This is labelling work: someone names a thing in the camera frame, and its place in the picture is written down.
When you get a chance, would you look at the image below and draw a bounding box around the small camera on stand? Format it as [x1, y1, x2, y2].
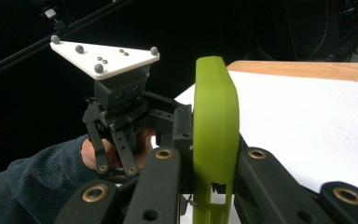
[41, 7, 66, 31]

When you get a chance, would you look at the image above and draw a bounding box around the black diagonal pole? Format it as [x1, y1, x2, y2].
[0, 0, 134, 85]

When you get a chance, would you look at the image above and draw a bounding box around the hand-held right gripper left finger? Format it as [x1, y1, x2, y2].
[123, 146, 182, 224]

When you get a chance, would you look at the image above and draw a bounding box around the green cartoon phone case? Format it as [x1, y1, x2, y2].
[191, 55, 241, 224]

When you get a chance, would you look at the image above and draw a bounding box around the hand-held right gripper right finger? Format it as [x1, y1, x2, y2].
[233, 136, 337, 224]

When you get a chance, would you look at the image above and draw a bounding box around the white table sheet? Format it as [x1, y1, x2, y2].
[150, 70, 358, 224]

